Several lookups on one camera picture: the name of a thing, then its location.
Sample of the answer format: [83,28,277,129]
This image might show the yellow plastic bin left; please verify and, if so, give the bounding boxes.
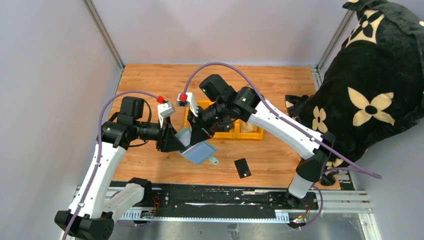
[184,100,213,129]

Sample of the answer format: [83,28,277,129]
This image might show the black credit card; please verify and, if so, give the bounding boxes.
[234,158,252,179]

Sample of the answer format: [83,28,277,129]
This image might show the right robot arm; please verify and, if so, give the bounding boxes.
[177,74,335,209]

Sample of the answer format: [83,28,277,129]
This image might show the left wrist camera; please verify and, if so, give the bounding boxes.
[157,101,176,129]

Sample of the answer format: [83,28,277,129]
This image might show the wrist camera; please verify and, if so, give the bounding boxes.
[157,101,176,129]
[176,92,199,117]

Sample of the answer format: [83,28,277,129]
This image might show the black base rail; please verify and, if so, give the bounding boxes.
[129,183,320,221]

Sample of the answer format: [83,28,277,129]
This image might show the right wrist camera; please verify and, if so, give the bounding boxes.
[176,92,199,117]

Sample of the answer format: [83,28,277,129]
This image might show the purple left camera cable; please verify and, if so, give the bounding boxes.
[61,90,166,240]

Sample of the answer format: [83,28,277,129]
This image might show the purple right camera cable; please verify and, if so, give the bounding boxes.
[178,62,383,180]

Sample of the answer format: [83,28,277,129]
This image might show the yellow plastic bin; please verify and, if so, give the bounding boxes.
[184,100,213,129]
[209,102,240,139]
[236,120,264,141]

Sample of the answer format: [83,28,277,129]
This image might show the yellow plastic bin right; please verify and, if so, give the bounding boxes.
[236,120,264,141]

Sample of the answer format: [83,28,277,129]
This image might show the black flower pattern blanket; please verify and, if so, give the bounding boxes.
[285,0,424,169]

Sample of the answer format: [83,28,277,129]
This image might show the yellow plastic bin middle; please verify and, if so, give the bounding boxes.
[209,102,240,139]

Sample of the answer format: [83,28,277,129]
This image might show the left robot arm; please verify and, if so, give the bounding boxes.
[54,96,185,240]

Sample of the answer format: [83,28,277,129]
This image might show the purple camera cable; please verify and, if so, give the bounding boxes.
[61,90,166,240]
[178,62,383,180]

